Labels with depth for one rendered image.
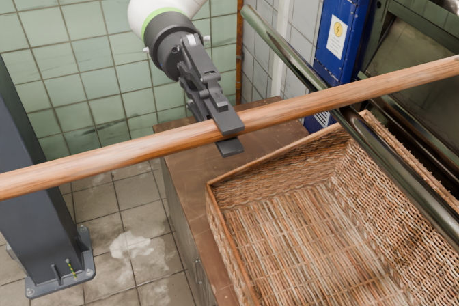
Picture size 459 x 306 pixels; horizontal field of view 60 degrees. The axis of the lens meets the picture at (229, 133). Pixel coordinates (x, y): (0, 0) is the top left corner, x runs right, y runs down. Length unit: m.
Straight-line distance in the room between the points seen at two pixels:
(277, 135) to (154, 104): 0.82
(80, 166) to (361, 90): 0.38
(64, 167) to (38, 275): 1.34
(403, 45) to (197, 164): 0.71
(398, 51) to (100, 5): 1.17
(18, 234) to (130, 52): 0.86
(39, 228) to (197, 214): 0.62
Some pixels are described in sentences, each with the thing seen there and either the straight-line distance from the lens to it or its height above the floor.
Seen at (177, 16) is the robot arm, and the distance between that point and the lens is 0.69.
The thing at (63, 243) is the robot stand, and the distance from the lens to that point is 1.67.
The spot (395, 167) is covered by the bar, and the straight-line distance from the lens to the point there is 0.54.
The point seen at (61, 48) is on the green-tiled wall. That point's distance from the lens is 1.83.
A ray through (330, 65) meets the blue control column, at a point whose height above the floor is 0.88.
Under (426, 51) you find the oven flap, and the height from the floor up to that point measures 1.07.
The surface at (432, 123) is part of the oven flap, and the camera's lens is 1.00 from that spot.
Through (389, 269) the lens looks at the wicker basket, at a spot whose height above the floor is 0.59.
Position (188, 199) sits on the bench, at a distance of 1.23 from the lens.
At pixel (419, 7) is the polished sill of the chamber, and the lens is 1.00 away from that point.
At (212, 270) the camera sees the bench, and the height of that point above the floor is 0.58.
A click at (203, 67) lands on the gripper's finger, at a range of 0.54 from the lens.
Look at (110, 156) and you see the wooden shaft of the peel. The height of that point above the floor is 1.20.
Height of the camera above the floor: 1.53
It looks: 42 degrees down
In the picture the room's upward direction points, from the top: straight up
